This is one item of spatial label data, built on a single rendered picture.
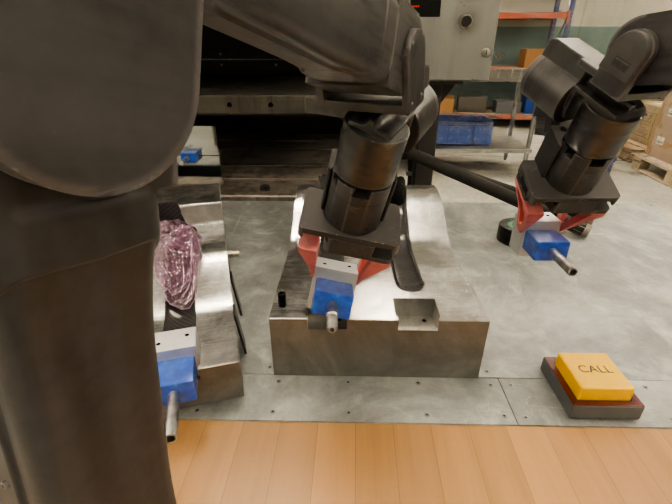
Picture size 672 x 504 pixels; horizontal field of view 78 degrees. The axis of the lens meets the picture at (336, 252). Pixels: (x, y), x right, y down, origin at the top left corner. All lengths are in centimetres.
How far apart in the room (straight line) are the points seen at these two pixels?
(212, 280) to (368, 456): 32
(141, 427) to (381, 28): 25
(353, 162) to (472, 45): 98
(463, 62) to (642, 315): 81
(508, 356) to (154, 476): 50
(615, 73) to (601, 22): 713
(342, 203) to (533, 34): 699
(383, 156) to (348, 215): 7
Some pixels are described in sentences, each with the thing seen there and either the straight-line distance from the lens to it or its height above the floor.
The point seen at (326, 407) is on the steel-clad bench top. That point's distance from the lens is 52.
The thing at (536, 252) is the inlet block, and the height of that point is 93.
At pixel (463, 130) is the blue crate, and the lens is 426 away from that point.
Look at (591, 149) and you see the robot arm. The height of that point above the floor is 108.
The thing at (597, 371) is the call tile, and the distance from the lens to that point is 59.
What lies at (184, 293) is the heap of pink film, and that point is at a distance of 61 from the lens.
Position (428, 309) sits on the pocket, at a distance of 55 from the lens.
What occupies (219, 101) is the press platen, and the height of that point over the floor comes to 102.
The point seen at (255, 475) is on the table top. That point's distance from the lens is 47.
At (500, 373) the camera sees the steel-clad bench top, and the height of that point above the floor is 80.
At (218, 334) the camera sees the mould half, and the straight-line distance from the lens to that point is 55.
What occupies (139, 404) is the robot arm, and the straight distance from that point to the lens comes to 19.
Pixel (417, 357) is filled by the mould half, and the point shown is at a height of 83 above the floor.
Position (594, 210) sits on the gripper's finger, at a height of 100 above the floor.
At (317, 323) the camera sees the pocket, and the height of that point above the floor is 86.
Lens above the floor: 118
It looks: 28 degrees down
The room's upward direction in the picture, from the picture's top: straight up
